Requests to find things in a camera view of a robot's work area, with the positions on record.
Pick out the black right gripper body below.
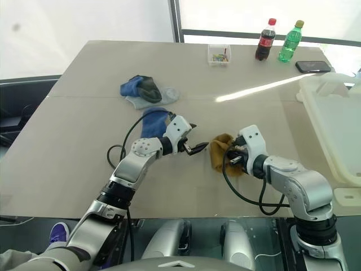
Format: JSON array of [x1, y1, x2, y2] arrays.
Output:
[[227, 141, 250, 171]]

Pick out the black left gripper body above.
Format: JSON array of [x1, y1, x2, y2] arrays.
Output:
[[179, 134, 196, 156]]

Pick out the mustard yellow sock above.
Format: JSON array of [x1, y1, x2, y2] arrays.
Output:
[[209, 133, 249, 178]]

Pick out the blue sock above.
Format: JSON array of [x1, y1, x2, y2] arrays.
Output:
[[120, 77, 143, 98], [140, 106, 173, 139]]

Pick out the dark grey sock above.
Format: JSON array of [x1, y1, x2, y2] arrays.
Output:
[[132, 75, 164, 104]]

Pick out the light grey sock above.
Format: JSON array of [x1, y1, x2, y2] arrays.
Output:
[[125, 86, 181, 111]]

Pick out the white plastic basket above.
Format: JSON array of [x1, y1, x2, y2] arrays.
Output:
[[296, 72, 361, 186]]

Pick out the small clear plastic box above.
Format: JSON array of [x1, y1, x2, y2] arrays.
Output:
[[208, 44, 232, 68]]

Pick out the colourful small clips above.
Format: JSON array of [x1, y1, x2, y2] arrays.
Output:
[[212, 48, 229, 63]]

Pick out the silver right robot leg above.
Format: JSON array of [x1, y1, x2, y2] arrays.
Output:
[[219, 220, 256, 271]]

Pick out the silver robot leg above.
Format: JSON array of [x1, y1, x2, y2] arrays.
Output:
[[140, 220, 192, 260], [219, 220, 256, 271]]

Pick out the silver left robot leg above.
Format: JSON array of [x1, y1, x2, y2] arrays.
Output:
[[140, 220, 192, 260]]

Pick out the cola bottle with red cap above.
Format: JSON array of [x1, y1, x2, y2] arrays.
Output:
[[255, 18, 277, 62]]

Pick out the black smartphone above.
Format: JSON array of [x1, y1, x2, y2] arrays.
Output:
[[295, 60, 331, 74]]

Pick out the green bottle with yellow cap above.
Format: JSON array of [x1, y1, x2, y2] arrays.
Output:
[[278, 20, 305, 63]]

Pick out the white plastic part with slot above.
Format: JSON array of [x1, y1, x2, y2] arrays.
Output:
[[333, 187, 361, 206]]

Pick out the grey robot torso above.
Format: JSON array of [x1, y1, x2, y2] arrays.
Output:
[[93, 255, 235, 271]]

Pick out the purple shoe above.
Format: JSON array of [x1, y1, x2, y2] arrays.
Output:
[[49, 222, 71, 247]]

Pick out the black chair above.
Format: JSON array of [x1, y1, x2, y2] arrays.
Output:
[[0, 77, 61, 147]]

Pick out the grey trouser leg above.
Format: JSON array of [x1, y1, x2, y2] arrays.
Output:
[[0, 248, 39, 271]]

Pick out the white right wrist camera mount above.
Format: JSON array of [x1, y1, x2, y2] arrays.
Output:
[[238, 124, 268, 176]]

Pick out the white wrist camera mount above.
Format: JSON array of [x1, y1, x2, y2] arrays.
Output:
[[238, 124, 268, 176], [163, 115, 193, 153]]

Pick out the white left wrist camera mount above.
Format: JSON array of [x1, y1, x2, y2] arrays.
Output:
[[163, 115, 193, 153]]

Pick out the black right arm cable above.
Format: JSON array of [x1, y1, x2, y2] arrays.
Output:
[[222, 152, 291, 216]]

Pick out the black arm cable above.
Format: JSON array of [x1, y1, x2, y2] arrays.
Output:
[[107, 111, 178, 172], [222, 152, 291, 216]]

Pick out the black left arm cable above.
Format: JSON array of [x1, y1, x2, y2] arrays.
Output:
[[107, 111, 178, 172]]

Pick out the thin white cable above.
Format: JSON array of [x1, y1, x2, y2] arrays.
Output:
[[255, 252, 283, 259], [0, 216, 30, 227]]

